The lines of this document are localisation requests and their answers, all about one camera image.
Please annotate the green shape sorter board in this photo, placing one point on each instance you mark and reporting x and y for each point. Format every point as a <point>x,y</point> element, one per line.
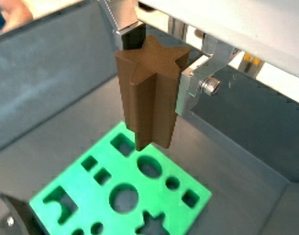
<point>121,192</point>

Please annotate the black bracket with screw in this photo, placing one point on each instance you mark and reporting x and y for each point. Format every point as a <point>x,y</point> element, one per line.
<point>19,222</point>

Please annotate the brown star prism block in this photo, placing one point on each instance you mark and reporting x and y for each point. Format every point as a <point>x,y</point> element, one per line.
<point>149,73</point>

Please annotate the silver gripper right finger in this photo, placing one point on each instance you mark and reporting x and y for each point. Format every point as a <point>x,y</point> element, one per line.
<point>198,77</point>

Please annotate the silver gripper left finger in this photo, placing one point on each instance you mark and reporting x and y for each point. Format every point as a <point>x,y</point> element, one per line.
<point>129,29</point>

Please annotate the blurred person hand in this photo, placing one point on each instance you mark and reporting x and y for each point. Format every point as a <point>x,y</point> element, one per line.
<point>15,14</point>

